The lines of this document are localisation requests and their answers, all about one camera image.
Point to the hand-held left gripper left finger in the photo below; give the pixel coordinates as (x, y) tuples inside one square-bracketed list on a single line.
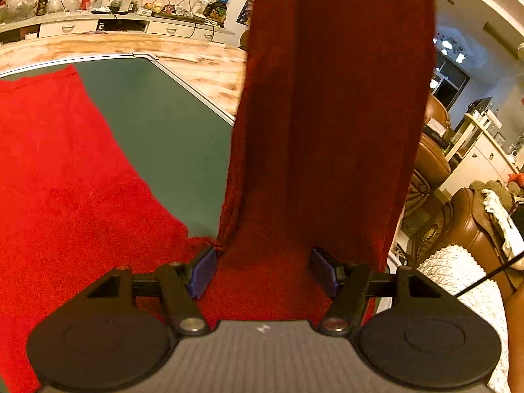
[(204, 272)]

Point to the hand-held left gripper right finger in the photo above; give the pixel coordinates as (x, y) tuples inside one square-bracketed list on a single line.
[(323, 272)]

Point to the red long-sleeve shirt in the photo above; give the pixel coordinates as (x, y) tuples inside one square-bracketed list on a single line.
[(61, 172)]

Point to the person's right forearm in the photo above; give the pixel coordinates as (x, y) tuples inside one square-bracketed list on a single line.
[(516, 344)]

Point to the white lace sofa cover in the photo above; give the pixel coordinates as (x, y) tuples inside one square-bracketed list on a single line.
[(458, 278)]

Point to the brown leather sofa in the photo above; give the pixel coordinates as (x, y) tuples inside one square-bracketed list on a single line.
[(462, 221)]

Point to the black flat box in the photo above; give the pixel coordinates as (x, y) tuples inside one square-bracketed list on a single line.
[(434, 136)]

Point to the white cloth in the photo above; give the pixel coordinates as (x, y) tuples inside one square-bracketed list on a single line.
[(501, 221)]

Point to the white sideboard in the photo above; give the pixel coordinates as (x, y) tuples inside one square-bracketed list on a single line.
[(483, 155)]

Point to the dark glass door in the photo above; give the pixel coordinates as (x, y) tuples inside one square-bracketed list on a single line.
[(450, 86)]

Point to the ceiling lamp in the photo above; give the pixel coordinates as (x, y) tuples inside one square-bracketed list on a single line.
[(450, 47)]

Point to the white television cabinet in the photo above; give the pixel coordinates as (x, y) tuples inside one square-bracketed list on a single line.
[(65, 28)]

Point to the red cup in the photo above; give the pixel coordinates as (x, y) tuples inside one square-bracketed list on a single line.
[(86, 2)]

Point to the dark jar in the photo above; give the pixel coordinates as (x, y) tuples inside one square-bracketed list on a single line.
[(43, 5)]

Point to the small dark wall poster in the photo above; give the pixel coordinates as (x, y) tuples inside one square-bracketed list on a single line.
[(245, 12)]

